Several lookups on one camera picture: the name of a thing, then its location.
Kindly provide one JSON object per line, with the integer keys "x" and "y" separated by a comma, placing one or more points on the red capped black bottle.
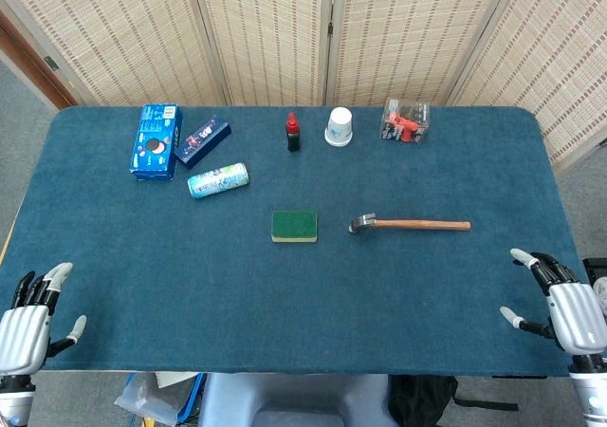
{"x": 293, "y": 133}

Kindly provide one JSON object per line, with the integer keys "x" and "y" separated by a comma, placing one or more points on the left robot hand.
{"x": 21, "y": 325}

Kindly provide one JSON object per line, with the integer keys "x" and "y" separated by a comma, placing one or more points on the bamboo folding screen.
{"x": 303, "y": 33}

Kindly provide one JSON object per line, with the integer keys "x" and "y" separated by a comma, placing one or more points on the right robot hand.
{"x": 575, "y": 315}

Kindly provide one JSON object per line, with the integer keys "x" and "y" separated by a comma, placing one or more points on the blue table cloth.
{"x": 294, "y": 265}

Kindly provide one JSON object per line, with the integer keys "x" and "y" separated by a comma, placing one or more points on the black bag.
{"x": 422, "y": 401}

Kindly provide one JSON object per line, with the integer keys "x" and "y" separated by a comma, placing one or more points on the clear plastic bag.
{"x": 142, "y": 398}

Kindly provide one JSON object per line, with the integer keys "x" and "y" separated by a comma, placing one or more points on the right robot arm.
{"x": 590, "y": 396}

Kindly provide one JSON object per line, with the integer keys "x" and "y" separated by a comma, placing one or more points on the green and yellow sponge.
{"x": 294, "y": 225}

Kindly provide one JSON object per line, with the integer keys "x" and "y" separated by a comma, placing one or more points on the dark blue narrow box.
{"x": 202, "y": 141}

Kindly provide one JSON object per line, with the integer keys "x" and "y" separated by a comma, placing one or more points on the blue Oreo cookie box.
{"x": 155, "y": 142}

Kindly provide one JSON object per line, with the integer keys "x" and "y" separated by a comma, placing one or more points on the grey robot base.
{"x": 294, "y": 401}

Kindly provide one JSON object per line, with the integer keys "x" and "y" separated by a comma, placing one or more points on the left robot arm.
{"x": 12, "y": 398}

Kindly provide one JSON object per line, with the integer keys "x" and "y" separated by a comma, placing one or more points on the white paper sheet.
{"x": 173, "y": 378}

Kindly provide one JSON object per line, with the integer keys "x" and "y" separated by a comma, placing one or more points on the light green drink can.
{"x": 218, "y": 180}

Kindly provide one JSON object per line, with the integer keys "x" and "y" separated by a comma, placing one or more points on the clear box of capsules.
{"x": 404, "y": 121}

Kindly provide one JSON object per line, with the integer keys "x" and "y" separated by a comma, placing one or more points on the white paper cup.
{"x": 339, "y": 125}

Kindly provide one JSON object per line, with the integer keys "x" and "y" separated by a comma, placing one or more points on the brown wooden door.
{"x": 33, "y": 61}

